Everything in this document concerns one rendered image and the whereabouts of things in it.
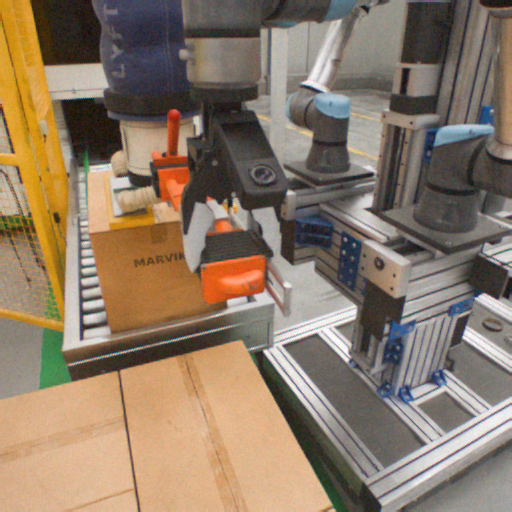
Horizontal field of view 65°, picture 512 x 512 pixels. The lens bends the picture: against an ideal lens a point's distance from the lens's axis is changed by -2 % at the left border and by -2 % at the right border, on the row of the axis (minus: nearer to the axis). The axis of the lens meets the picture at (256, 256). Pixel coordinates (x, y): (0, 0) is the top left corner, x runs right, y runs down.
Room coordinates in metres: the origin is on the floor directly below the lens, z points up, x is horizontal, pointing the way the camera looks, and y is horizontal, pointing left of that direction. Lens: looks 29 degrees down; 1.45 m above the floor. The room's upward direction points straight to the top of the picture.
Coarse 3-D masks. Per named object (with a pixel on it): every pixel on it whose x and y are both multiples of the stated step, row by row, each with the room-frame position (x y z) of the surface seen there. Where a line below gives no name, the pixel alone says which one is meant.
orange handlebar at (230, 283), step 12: (156, 156) 0.88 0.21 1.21; (168, 180) 0.72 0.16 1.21; (168, 192) 0.69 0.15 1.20; (180, 192) 0.64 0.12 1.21; (180, 204) 0.60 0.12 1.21; (216, 228) 0.53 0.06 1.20; (228, 228) 0.51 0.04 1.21; (228, 276) 0.39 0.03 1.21; (240, 276) 0.39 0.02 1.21; (252, 276) 0.39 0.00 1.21; (228, 288) 0.38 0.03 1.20; (240, 288) 0.38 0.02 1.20; (252, 288) 0.39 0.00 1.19
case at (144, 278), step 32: (96, 192) 1.37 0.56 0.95; (96, 224) 1.10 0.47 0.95; (160, 224) 1.11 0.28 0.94; (96, 256) 1.05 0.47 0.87; (128, 256) 1.08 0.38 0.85; (160, 256) 1.11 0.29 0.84; (128, 288) 1.07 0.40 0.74; (160, 288) 1.10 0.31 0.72; (192, 288) 1.14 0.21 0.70; (128, 320) 1.06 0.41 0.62; (160, 320) 1.10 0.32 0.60
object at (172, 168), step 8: (160, 160) 0.79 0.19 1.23; (168, 160) 0.80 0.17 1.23; (176, 160) 0.80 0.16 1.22; (184, 160) 0.81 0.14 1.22; (152, 168) 0.74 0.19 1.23; (160, 168) 0.77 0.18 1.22; (168, 168) 0.73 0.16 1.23; (176, 168) 0.73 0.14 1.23; (184, 168) 0.73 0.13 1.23; (152, 176) 0.74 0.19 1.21; (160, 176) 0.72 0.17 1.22; (168, 176) 0.72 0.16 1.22; (176, 176) 0.73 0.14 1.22; (184, 176) 0.73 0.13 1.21; (152, 184) 0.76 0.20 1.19; (160, 184) 0.72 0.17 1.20; (160, 192) 0.72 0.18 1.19
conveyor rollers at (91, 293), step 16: (80, 176) 2.84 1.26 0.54; (80, 192) 2.50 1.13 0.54; (80, 208) 2.24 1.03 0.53; (80, 224) 2.00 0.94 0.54; (80, 240) 1.84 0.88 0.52; (96, 272) 1.51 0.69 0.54; (96, 288) 1.36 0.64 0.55; (96, 304) 1.26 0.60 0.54; (240, 304) 1.28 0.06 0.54; (96, 320) 1.17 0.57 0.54; (96, 336) 1.09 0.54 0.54
